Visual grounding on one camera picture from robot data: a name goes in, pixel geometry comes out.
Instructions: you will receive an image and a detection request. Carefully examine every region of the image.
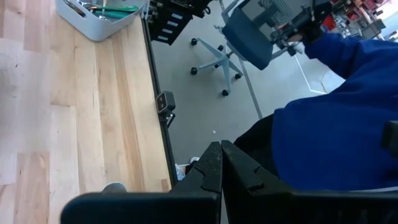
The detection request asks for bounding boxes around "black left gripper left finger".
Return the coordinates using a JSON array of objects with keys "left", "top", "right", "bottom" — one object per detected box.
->
[{"left": 169, "top": 141, "right": 224, "bottom": 224}]

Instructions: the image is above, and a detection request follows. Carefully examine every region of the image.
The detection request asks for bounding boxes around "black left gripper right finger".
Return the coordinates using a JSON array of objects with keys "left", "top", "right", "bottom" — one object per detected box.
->
[{"left": 221, "top": 139, "right": 294, "bottom": 224}]

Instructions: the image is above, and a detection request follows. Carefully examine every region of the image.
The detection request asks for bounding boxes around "white plastic bin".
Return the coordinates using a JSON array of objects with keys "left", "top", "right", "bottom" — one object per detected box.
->
[{"left": 55, "top": 0, "right": 147, "bottom": 42}]

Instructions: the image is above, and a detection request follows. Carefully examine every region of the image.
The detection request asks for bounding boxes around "grey rounded object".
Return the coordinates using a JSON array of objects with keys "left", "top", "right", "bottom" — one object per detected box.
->
[{"left": 101, "top": 182, "right": 127, "bottom": 194}]

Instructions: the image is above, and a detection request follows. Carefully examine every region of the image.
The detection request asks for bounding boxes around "person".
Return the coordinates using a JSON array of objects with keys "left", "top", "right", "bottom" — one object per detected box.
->
[{"left": 175, "top": 30, "right": 398, "bottom": 192}]

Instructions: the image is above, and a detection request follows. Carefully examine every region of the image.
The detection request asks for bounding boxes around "blue office chair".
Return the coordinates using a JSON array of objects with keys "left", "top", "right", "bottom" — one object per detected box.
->
[{"left": 189, "top": 0, "right": 313, "bottom": 119}]

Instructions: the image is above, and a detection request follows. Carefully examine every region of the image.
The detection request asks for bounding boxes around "person's hand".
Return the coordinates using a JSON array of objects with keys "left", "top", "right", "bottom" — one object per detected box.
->
[{"left": 286, "top": 32, "right": 305, "bottom": 44}]

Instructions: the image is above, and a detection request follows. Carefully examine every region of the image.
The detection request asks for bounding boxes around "cluttered background shelf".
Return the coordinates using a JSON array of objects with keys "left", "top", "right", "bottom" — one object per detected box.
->
[{"left": 322, "top": 0, "right": 398, "bottom": 43}]

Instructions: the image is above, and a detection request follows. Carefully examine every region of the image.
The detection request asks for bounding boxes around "black table camera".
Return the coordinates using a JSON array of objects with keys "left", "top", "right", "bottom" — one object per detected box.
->
[{"left": 155, "top": 90, "right": 177, "bottom": 129}]

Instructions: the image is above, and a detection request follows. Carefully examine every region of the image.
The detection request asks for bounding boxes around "teal handled utensil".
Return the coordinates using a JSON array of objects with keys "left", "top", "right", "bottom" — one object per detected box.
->
[{"left": 91, "top": 4, "right": 139, "bottom": 20}]

